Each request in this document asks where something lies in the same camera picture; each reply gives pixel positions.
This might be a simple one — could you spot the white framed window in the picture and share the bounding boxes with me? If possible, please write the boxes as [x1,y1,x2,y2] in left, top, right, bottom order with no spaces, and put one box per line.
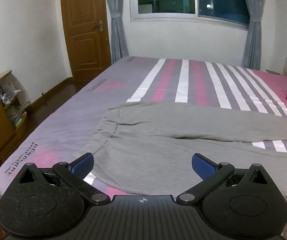
[130,0,250,28]

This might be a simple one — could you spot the grey curtain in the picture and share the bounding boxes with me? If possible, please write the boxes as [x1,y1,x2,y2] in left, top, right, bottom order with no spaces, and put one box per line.
[242,0,265,70]
[107,0,129,63]

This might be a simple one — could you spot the grey sweatpants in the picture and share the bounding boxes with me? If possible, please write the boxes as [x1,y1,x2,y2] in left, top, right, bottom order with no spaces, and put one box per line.
[85,101,287,196]

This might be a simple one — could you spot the striped pink purple bed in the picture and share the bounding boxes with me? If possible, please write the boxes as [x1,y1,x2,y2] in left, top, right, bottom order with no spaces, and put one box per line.
[0,57,287,239]

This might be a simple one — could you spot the grey right curtain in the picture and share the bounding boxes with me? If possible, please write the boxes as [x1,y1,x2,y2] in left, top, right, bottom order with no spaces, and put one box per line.
[242,0,265,70]

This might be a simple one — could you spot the yellow wooden shelf cabinet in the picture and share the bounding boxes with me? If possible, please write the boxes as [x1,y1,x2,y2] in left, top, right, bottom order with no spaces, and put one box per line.
[0,70,31,151]

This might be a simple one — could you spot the brown wooden door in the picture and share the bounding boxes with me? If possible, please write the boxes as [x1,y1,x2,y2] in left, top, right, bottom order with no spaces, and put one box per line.
[60,0,111,81]

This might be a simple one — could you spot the grey left curtain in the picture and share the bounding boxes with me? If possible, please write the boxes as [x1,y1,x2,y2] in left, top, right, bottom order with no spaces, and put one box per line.
[107,0,129,63]

